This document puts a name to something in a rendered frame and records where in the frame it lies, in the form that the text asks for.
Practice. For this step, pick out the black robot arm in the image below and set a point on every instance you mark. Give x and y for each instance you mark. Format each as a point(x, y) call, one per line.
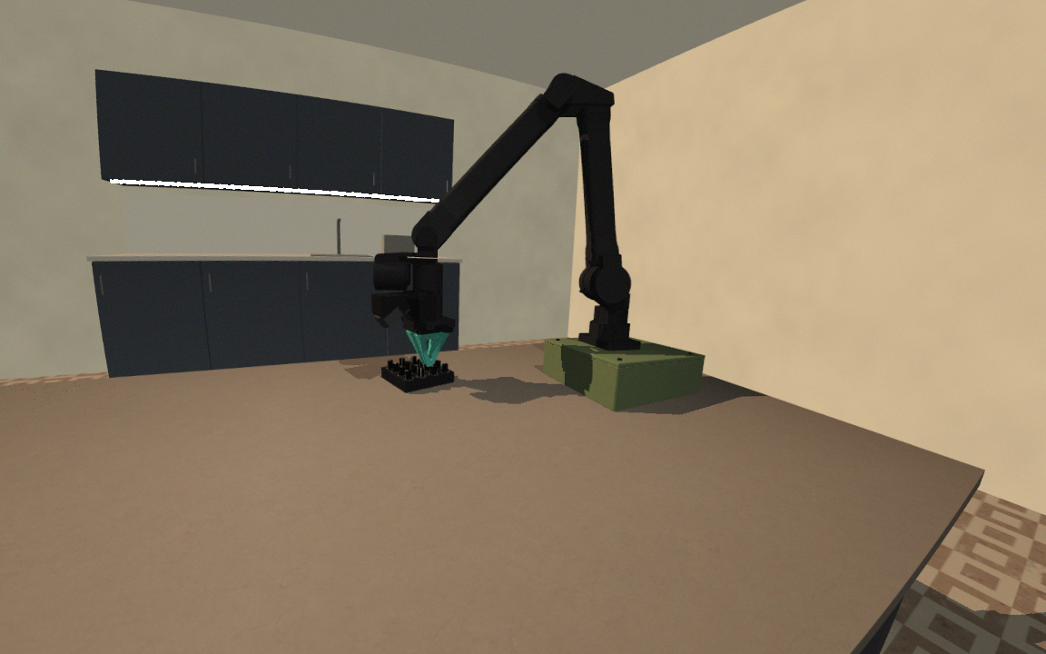
point(608, 284)

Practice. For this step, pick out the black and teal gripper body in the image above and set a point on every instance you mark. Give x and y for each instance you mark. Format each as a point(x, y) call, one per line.
point(428, 327)

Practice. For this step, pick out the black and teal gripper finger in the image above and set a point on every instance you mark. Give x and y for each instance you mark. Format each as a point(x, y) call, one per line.
point(432, 344)
point(421, 340)

